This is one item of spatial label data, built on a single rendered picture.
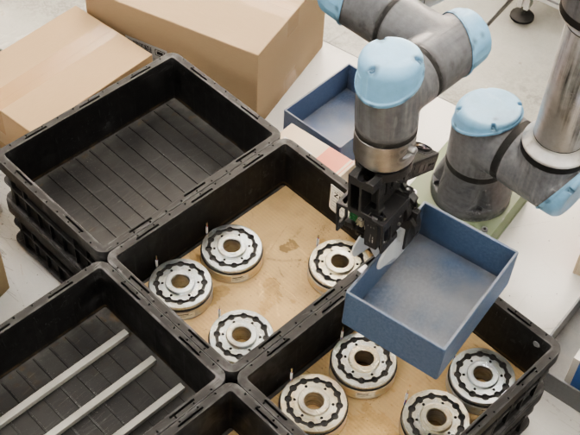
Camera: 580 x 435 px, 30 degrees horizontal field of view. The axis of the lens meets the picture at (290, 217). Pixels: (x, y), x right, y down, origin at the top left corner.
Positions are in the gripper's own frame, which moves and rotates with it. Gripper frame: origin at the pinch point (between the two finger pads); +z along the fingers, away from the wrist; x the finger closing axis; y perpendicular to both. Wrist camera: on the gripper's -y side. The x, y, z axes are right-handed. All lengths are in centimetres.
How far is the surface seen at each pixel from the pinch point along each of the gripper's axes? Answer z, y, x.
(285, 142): 16.4, -23.3, -35.1
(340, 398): 25.8, 8.6, -1.1
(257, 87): 26, -41, -56
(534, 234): 42, -52, 2
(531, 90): 109, -165, -48
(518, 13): 106, -193, -69
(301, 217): 27.0, -18.6, -28.3
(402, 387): 29.3, -0.5, 4.3
